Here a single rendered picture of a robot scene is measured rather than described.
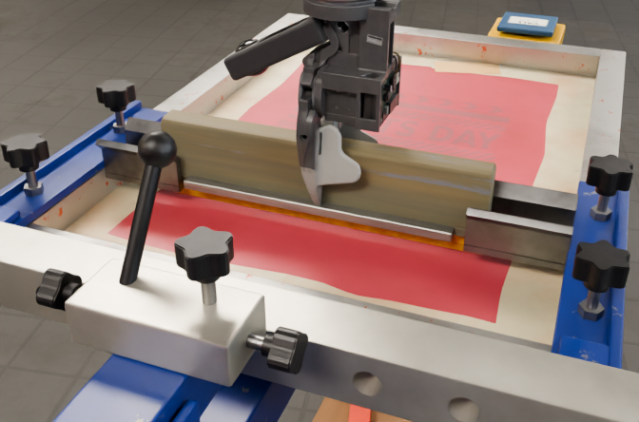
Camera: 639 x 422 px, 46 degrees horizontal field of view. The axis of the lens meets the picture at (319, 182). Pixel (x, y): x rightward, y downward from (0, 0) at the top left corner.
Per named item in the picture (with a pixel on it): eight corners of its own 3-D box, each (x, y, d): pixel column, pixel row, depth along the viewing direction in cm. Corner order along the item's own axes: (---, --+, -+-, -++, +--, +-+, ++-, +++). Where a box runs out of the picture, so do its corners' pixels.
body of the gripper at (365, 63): (377, 141, 70) (383, 13, 64) (291, 126, 73) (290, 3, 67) (399, 109, 76) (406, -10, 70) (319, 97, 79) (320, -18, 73)
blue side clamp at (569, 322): (570, 227, 84) (580, 172, 81) (617, 236, 82) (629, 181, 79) (537, 420, 60) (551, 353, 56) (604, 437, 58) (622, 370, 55)
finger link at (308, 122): (308, 173, 72) (314, 84, 69) (293, 170, 73) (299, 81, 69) (325, 160, 76) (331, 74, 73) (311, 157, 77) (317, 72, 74)
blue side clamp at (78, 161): (141, 147, 101) (134, 99, 98) (173, 153, 100) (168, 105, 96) (-20, 271, 77) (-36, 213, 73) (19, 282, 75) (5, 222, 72)
